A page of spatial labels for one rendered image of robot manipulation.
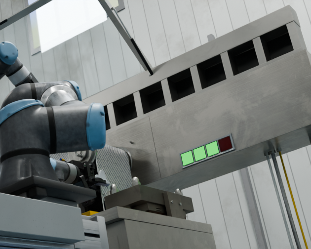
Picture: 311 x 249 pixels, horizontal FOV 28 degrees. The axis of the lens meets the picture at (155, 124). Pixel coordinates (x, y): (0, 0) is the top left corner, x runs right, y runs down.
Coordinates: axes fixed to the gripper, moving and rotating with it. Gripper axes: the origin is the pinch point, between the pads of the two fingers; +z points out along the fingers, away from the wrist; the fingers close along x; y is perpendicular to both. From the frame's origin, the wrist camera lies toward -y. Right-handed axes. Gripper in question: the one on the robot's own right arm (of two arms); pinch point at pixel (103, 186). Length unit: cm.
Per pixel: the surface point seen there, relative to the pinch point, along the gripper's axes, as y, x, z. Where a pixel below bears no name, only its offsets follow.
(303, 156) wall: 44, -22, 208
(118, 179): 5.0, -0.2, 11.0
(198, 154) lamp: 9.4, -29.2, 29.3
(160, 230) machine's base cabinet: -25.1, -26.0, -7.7
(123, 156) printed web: 16.2, -0.2, 17.8
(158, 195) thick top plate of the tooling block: -8.8, -19.9, 6.5
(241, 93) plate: 28, -54, 30
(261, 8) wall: 163, -23, 208
